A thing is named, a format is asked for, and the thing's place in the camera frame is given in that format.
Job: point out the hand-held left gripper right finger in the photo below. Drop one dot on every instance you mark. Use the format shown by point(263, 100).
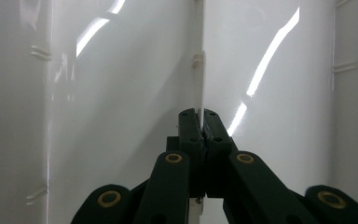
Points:
point(215, 146)

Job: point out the white plastic divided storage box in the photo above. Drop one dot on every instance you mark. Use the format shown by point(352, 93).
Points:
point(121, 93)

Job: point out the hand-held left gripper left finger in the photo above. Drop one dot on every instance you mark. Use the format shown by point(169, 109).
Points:
point(190, 149)

